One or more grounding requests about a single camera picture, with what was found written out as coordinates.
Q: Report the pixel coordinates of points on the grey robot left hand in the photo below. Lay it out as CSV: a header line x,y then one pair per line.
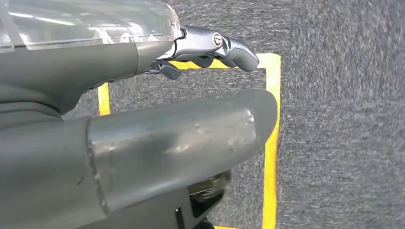
x,y
158,142

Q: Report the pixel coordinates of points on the yellow floor tape square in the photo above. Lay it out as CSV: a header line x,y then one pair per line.
x,y
270,158

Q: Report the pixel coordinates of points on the black bracket with nut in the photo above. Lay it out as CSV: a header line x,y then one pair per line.
x,y
205,205

